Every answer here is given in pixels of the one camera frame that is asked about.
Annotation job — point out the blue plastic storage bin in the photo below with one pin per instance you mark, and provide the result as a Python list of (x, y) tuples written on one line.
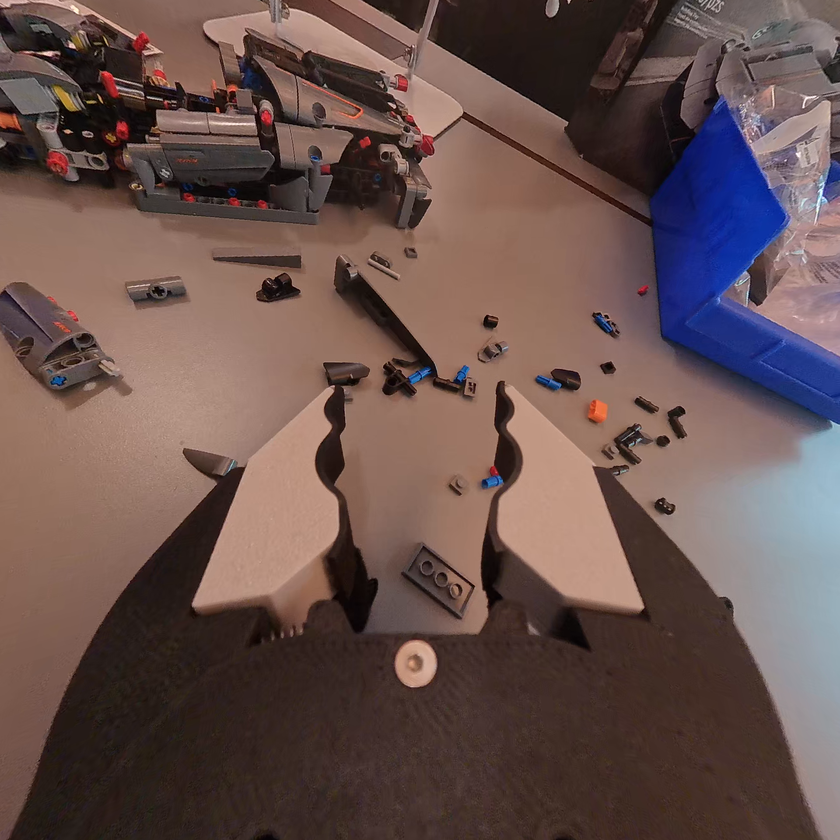
[(709, 229)]

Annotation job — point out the white book stand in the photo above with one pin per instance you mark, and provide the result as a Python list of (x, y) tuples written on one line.
[(433, 98)]

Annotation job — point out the black lego connector blue pin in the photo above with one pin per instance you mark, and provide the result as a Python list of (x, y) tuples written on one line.
[(397, 380)]

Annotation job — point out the lego car model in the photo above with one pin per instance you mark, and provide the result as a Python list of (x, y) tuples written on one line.
[(216, 138)]

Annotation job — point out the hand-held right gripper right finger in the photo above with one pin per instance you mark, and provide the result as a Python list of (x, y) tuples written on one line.
[(564, 531)]

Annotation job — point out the dark grey holed lego plate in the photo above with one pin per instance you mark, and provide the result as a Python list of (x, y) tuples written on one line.
[(438, 579)]

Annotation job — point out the long dark grey lego beam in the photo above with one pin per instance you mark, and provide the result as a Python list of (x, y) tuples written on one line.
[(374, 308)]

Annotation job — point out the white lego bar piece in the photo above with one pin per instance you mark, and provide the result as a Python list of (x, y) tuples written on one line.
[(383, 264)]

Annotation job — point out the black lego set box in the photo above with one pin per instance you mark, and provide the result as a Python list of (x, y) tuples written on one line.
[(623, 65)]

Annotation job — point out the dark grey lego fin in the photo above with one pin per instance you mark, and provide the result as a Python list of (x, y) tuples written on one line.
[(344, 372)]

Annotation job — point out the dark grey lego wedge panel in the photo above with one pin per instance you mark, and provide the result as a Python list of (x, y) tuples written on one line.
[(39, 328)]

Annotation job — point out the scattered small lego pieces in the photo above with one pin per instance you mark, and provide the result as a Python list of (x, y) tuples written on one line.
[(597, 410)]

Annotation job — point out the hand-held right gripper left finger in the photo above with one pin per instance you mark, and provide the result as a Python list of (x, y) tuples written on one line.
[(269, 531)]

